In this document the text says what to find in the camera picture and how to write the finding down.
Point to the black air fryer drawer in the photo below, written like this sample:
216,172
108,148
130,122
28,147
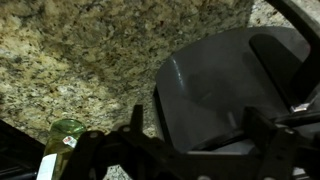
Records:
203,91

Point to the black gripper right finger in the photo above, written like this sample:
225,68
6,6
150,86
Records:
286,153

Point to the green glass bottle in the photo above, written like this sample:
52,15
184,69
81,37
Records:
63,137

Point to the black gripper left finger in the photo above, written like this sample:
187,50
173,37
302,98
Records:
141,157

